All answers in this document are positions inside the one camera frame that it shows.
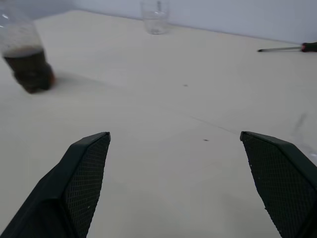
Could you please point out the small clear plastic bottle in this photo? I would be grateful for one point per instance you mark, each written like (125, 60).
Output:
(27, 67)

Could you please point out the clear glass tumbler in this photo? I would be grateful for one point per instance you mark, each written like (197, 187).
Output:
(155, 22)

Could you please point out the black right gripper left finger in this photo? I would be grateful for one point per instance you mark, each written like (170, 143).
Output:
(74, 188)

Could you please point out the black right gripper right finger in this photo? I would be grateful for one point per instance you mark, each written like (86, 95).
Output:
(284, 183)

